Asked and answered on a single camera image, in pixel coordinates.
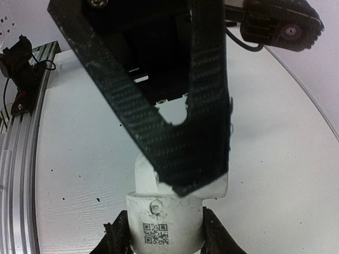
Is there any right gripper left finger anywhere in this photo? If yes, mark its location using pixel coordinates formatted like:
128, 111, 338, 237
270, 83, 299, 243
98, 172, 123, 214
91, 210, 132, 254

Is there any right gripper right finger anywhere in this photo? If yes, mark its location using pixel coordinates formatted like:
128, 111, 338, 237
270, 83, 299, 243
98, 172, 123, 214
202, 206, 245, 254

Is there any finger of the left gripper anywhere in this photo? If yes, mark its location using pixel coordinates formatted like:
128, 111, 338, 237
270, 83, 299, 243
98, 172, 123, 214
48, 1, 233, 196

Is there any white elbow fitting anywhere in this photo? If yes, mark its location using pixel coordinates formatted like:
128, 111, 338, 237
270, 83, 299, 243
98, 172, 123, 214
126, 155, 228, 253

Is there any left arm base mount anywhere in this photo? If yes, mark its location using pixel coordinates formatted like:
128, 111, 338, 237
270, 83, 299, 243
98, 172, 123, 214
1, 35, 47, 116

